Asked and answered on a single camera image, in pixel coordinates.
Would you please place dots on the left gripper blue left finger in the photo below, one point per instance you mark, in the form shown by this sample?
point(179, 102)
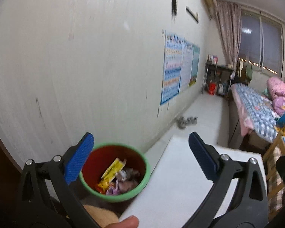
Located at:
point(76, 156)

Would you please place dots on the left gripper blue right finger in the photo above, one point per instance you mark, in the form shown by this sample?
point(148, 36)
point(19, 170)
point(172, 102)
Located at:
point(206, 155)

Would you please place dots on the orange snack bag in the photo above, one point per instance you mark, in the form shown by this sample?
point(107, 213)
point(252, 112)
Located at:
point(102, 187)

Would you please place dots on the yellow carton box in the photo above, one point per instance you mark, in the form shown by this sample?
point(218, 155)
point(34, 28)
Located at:
point(110, 172)

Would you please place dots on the pink purple wrapper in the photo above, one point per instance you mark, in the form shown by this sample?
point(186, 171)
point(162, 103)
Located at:
point(117, 188)

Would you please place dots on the pink crushed carton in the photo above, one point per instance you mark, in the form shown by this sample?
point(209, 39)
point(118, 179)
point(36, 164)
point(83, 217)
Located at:
point(126, 174)

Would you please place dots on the person's left hand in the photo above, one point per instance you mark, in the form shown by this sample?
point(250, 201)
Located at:
point(129, 222)

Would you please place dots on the white table pad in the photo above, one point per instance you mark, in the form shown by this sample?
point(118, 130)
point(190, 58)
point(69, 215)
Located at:
point(179, 195)

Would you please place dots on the red bin with green rim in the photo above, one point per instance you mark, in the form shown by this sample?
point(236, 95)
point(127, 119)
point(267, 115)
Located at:
point(100, 159)

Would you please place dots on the grey shoe right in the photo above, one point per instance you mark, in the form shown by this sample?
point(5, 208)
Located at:
point(191, 120)

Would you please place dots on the grey shoe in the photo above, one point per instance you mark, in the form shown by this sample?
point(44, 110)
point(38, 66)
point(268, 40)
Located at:
point(191, 120)
point(181, 122)

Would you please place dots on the grey shoe left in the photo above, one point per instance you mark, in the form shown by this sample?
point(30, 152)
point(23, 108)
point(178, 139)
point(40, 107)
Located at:
point(181, 122)

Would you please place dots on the bed with plaid quilt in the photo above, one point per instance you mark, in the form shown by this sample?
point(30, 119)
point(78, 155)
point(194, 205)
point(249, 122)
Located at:
point(256, 113)

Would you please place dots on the pink duvet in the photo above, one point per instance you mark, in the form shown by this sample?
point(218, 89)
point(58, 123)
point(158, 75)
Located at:
point(276, 88)

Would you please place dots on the red bucket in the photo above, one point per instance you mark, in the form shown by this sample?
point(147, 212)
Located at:
point(212, 88)

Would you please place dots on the dark side table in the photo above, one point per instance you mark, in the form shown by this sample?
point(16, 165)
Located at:
point(219, 74)

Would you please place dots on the white grid poster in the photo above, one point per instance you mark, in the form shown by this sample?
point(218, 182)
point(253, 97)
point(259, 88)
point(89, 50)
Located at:
point(186, 67)

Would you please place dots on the blue learning poster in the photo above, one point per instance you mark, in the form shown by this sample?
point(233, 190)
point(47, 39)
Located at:
point(173, 54)

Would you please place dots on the green blue poster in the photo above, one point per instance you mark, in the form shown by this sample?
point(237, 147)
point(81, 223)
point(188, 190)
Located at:
point(195, 63)

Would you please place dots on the window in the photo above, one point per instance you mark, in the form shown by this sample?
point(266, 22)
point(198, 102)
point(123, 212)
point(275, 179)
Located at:
point(261, 43)

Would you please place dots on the pink floral curtain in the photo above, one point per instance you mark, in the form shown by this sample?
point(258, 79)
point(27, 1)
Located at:
point(228, 17)

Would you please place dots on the wooden crib rail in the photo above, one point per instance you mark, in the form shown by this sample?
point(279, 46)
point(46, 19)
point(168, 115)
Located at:
point(275, 185)

